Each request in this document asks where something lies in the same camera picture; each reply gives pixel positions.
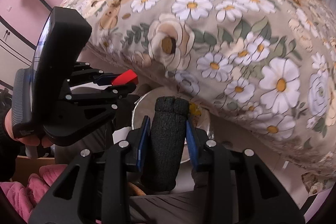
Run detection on person left hand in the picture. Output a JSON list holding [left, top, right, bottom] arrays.
[[4, 109, 53, 148]]

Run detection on black foam cylinder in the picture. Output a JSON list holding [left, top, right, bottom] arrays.
[[141, 97, 189, 192]]

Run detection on pink cloth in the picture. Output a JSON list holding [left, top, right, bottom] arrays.
[[1, 164, 67, 223]]

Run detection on white trash bin with bag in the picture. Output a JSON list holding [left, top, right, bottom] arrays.
[[131, 87, 210, 170]]

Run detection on red box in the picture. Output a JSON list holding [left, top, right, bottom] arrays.
[[111, 69, 138, 86]]

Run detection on person leg grey trousers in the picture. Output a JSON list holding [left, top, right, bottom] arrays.
[[129, 189, 206, 223]]

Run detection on floral bedspread bed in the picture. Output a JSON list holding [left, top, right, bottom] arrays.
[[62, 0, 335, 195]]

